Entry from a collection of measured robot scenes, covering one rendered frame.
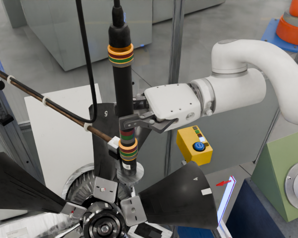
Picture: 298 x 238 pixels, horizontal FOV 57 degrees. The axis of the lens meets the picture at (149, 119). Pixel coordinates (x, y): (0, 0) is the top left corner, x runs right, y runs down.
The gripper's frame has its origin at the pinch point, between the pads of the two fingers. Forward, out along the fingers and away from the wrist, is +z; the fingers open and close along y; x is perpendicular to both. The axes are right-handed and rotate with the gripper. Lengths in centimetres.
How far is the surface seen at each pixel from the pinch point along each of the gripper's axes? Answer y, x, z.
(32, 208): 7.4, -35.2, 28.3
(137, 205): 1.1, -40.0, -1.5
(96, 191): 6.9, -35.0, 9.7
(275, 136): 92, -159, -165
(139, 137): 10.8, -20.1, -5.8
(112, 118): 19.4, -18.6, 0.2
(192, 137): 30, -51, -36
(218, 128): 70, -98, -80
